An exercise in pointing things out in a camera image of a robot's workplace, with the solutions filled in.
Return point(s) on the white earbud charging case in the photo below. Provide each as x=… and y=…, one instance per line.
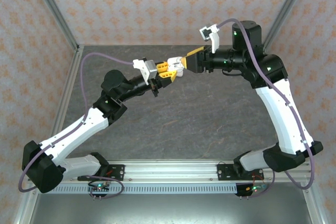
x=173, y=62

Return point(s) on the aluminium corner post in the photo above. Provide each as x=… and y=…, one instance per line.
x=56, y=11
x=287, y=11

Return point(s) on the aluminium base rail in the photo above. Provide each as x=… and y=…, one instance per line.
x=170, y=172

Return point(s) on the small circuit board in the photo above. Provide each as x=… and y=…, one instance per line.
x=99, y=187
x=253, y=189

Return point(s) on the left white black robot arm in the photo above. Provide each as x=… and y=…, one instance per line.
x=76, y=132

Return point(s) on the aluminium side floor rail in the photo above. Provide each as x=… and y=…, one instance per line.
x=270, y=69
x=77, y=61

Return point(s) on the grey metal panel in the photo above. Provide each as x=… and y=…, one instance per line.
x=170, y=208

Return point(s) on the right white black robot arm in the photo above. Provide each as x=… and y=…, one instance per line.
x=283, y=116

